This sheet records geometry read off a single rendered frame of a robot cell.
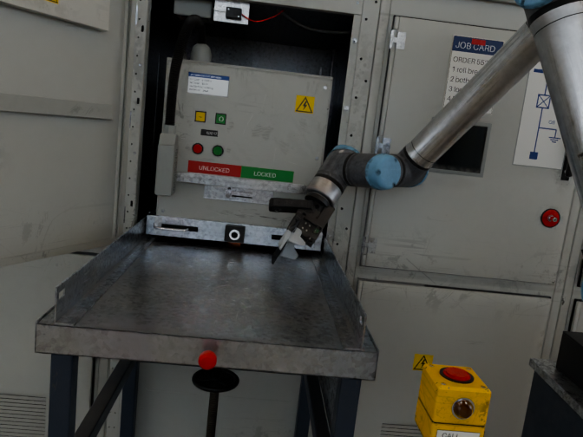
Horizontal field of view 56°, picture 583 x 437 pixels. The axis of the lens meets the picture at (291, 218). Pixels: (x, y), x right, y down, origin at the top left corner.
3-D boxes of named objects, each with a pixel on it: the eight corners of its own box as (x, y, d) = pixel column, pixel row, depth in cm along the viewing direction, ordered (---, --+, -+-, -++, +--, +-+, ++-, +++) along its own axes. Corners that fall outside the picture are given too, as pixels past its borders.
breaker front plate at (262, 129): (313, 236, 169) (332, 79, 161) (155, 220, 166) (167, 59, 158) (312, 235, 171) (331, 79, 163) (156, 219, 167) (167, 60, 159)
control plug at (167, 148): (171, 196, 155) (175, 134, 152) (153, 194, 155) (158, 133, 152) (175, 192, 163) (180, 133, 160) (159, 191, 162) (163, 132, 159)
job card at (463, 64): (492, 114, 160) (505, 41, 156) (442, 109, 159) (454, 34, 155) (491, 114, 160) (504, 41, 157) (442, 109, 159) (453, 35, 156)
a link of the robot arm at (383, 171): (408, 154, 142) (370, 153, 151) (380, 153, 134) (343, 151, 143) (405, 190, 143) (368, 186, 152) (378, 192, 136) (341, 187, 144)
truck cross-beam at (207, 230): (320, 251, 170) (323, 232, 169) (145, 234, 167) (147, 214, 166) (318, 247, 175) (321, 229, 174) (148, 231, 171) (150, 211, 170)
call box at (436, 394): (481, 454, 80) (494, 389, 78) (428, 450, 79) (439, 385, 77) (461, 424, 88) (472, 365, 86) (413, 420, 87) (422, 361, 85)
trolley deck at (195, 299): (375, 381, 102) (379, 350, 101) (34, 352, 98) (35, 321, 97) (331, 278, 168) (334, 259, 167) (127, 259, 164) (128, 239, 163)
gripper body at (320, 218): (314, 242, 139) (337, 205, 143) (286, 224, 139) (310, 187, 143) (309, 250, 146) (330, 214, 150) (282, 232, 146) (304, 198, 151)
